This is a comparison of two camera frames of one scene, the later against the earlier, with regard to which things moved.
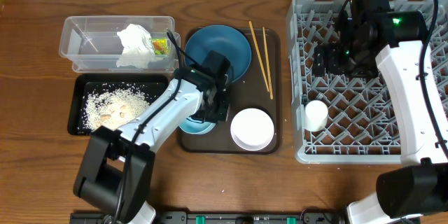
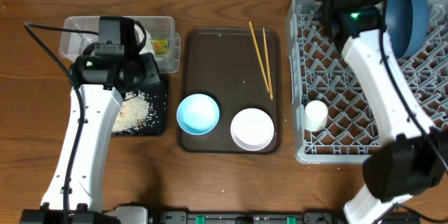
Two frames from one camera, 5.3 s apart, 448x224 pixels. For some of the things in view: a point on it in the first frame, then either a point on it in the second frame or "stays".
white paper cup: [316, 115] stays
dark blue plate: [225, 40] to [407, 16]
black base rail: [218, 218] stays
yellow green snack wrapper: [160, 46] stays
